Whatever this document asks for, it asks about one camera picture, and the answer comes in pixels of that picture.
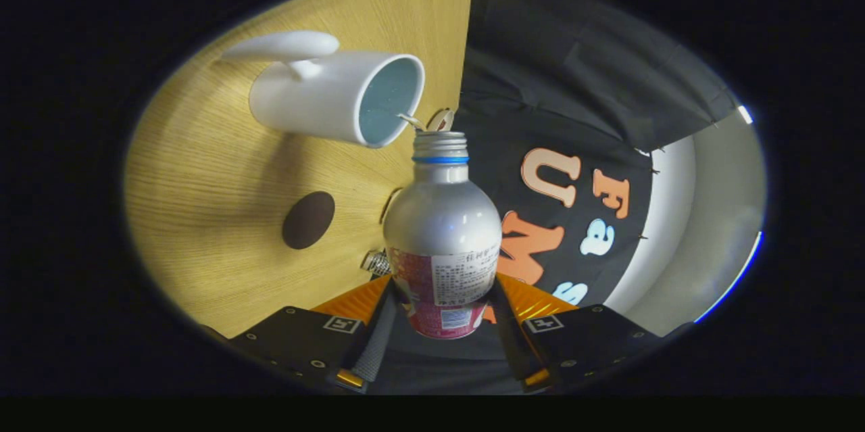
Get black backdrop cloth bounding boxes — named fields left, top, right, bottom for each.
left=378, top=0, right=739, bottom=395

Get metal wire holder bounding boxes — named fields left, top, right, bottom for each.
left=360, top=249, right=393, bottom=277

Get white cup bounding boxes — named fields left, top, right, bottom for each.
left=222, top=30, right=426, bottom=149

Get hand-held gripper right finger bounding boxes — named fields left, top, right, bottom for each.
left=487, top=272, right=666, bottom=392

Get dark brown round coaster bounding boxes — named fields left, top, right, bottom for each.
left=282, top=191, right=336, bottom=250

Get round beige plate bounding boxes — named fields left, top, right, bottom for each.
left=426, top=107, right=455, bottom=133

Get silver juice bottle red label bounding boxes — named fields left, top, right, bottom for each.
left=382, top=131, right=503, bottom=339

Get wooden table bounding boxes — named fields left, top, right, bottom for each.
left=124, top=0, right=472, bottom=339

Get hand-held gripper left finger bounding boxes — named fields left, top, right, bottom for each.
left=232, top=274, right=399, bottom=393

